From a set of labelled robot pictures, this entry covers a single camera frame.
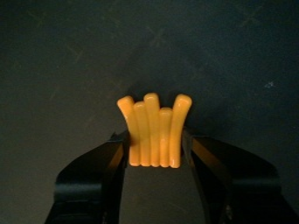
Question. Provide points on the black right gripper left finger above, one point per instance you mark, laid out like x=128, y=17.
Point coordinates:
x=90, y=180

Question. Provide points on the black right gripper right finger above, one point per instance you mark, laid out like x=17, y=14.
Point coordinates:
x=238, y=180

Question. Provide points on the orange toy fries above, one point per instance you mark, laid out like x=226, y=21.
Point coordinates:
x=155, y=131

